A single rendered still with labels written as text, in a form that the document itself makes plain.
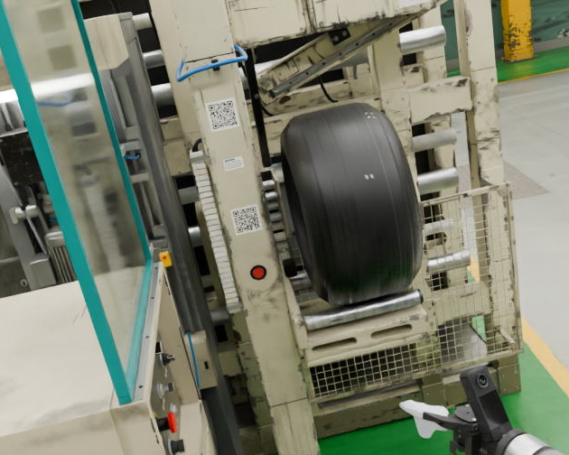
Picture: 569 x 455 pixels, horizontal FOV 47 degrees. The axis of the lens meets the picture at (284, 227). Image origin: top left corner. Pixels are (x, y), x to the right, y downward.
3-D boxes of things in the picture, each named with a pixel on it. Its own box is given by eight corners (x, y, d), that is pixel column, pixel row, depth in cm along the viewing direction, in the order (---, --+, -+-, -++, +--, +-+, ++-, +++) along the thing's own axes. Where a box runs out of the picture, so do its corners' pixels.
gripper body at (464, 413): (445, 450, 112) (498, 489, 102) (445, 406, 110) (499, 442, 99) (479, 435, 115) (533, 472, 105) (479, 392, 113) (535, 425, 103)
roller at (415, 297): (304, 335, 182) (301, 320, 180) (302, 327, 186) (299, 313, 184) (424, 306, 184) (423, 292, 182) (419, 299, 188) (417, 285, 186)
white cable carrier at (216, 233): (228, 313, 186) (189, 153, 170) (228, 306, 191) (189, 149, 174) (244, 310, 186) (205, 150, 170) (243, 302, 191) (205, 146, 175)
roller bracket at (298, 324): (299, 351, 179) (293, 320, 175) (281, 292, 216) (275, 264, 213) (311, 348, 179) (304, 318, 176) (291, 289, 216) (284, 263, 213)
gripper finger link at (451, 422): (420, 424, 109) (474, 434, 106) (420, 416, 109) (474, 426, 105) (427, 409, 113) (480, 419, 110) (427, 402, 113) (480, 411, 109)
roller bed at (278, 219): (238, 273, 224) (219, 192, 213) (236, 258, 238) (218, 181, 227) (294, 261, 225) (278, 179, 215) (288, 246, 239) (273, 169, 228)
